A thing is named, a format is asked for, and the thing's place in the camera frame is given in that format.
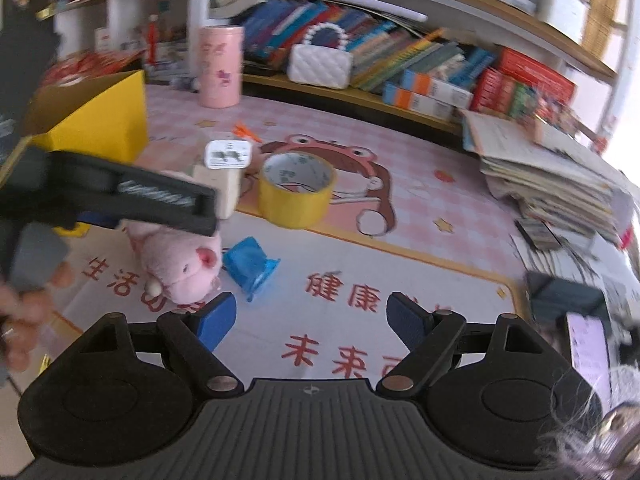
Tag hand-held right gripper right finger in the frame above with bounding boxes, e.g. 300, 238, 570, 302
375, 291, 561, 396

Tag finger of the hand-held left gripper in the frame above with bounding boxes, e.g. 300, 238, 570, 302
101, 162, 222, 237

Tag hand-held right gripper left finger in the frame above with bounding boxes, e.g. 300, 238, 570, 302
75, 291, 238, 396

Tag white cube block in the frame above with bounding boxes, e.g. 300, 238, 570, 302
192, 162, 243, 218

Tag pink pig plush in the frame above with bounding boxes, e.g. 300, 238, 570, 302
122, 217, 223, 306

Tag yellow cardboard box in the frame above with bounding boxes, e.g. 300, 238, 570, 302
0, 70, 148, 171

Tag yellow tape roll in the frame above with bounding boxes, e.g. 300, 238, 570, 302
257, 151, 337, 230

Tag person's left hand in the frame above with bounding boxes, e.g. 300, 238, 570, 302
0, 260, 76, 373

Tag blue crumpled packet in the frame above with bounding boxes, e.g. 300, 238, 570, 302
222, 237, 281, 303

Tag small white printed case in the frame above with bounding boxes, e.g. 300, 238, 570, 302
204, 139, 252, 170

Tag red paper goods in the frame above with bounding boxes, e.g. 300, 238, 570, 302
40, 51, 143, 88

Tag pink cylindrical canister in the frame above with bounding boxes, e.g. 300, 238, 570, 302
197, 25, 246, 108

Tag dark notebook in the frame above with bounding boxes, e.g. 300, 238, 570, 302
515, 219, 562, 252

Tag red figurine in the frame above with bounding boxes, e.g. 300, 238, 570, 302
146, 14, 162, 67

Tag black wallet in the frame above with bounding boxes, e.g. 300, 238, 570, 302
525, 272, 608, 331

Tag smartphone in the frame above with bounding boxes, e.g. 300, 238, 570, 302
565, 310, 613, 401

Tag white quilted handbag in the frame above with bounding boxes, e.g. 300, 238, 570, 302
287, 25, 353, 90

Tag stack of papers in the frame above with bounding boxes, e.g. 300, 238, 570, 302
462, 110, 636, 251

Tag orange and white box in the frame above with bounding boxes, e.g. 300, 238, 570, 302
382, 85, 461, 121
400, 67, 473, 106

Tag red boxed book set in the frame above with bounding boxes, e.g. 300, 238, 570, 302
472, 47, 576, 121

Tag row of colourful books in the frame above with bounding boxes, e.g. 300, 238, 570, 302
242, 0, 501, 93

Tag white and wooden bookshelf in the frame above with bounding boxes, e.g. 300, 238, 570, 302
50, 0, 621, 136

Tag white organizer box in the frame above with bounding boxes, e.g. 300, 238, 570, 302
537, 0, 590, 45

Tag yellow spine books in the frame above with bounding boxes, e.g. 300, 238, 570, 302
582, 0, 628, 58

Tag grey fluffy keychain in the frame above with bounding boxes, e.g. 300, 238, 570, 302
540, 365, 640, 480

